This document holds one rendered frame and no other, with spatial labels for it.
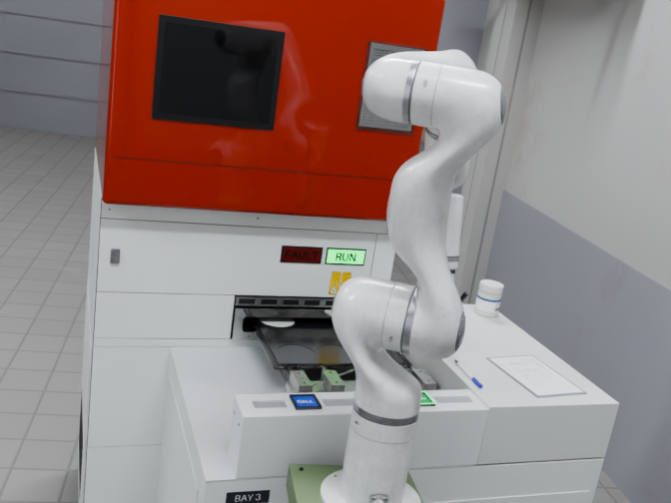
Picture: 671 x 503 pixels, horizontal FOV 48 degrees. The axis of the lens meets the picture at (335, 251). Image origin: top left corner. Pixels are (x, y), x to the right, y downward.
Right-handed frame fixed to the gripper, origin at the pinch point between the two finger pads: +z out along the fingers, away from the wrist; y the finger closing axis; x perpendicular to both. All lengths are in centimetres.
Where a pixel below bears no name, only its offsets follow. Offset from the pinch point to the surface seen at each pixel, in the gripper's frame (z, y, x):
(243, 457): 23.3, 0.3, -39.8
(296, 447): 21.7, 0.7, -29.0
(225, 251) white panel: -12, -56, -34
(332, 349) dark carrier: 12.0, -42.1, -7.3
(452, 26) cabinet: -145, -349, 177
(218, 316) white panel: 7, -60, -35
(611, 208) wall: -28, -150, 165
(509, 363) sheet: 10.2, -18.1, 31.6
